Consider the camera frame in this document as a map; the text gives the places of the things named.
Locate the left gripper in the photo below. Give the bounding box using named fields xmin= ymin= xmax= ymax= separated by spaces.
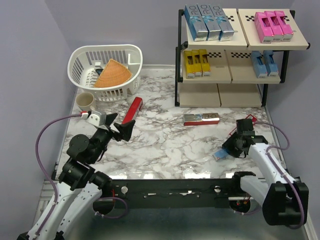
xmin=89 ymin=112 xmax=136 ymax=164

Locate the light blue toothpaste box corner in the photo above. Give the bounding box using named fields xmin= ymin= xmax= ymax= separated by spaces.
xmin=213 ymin=148 xmax=229 ymax=161

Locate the red white toothpaste box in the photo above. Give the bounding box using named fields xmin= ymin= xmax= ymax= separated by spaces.
xmin=228 ymin=114 xmax=258 ymax=136

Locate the silver red toothpaste box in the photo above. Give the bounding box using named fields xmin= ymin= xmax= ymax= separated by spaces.
xmin=183 ymin=113 xmax=220 ymax=126

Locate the light blue toothpaste box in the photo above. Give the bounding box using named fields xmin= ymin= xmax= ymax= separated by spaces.
xmin=263 ymin=50 xmax=279 ymax=77
xmin=250 ymin=51 xmax=268 ymax=78

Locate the yellow toothpaste box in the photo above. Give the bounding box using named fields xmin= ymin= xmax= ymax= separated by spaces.
xmin=191 ymin=49 xmax=203 ymax=77
xmin=199 ymin=49 xmax=211 ymax=77
xmin=183 ymin=50 xmax=195 ymax=79

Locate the silver blue toothpaste box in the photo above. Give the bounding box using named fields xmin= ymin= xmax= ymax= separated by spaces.
xmin=209 ymin=4 xmax=235 ymax=42
xmin=197 ymin=3 xmax=221 ymax=41
xmin=184 ymin=4 xmax=208 ymax=42

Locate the pink toothpaste box horizontal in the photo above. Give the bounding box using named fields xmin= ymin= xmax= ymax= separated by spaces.
xmin=254 ymin=12 xmax=274 ymax=44

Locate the pink toothpaste box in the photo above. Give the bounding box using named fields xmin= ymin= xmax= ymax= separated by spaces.
xmin=274 ymin=10 xmax=294 ymax=42
xmin=264 ymin=11 xmax=284 ymax=42

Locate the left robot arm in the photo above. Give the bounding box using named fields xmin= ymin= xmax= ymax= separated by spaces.
xmin=18 ymin=110 xmax=136 ymax=240

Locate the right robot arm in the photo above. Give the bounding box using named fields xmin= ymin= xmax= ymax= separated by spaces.
xmin=222 ymin=118 xmax=309 ymax=229

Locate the black three-tier shelf rack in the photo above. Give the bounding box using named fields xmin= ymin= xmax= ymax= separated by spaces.
xmin=174 ymin=8 xmax=310 ymax=108

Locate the beige ceramic mug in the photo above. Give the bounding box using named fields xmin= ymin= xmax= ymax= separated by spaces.
xmin=75 ymin=92 xmax=97 ymax=112

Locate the orange woven fan mat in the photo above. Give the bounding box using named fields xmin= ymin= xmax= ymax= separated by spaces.
xmin=93 ymin=59 xmax=132 ymax=88

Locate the black item in basket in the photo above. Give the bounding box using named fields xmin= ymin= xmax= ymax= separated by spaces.
xmin=94 ymin=62 xmax=104 ymax=75

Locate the white plastic basket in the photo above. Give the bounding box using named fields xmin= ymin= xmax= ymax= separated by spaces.
xmin=67 ymin=44 xmax=143 ymax=103

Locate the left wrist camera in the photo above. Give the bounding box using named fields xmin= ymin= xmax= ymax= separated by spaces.
xmin=81 ymin=110 xmax=107 ymax=129

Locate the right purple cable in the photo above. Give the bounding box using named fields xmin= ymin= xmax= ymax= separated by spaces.
xmin=253 ymin=122 xmax=306 ymax=230

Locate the purple cable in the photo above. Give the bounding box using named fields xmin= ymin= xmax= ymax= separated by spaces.
xmin=253 ymin=122 xmax=306 ymax=230
xmin=34 ymin=113 xmax=83 ymax=238

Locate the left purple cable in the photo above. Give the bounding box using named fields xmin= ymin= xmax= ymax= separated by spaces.
xmin=34 ymin=113 xmax=83 ymax=238

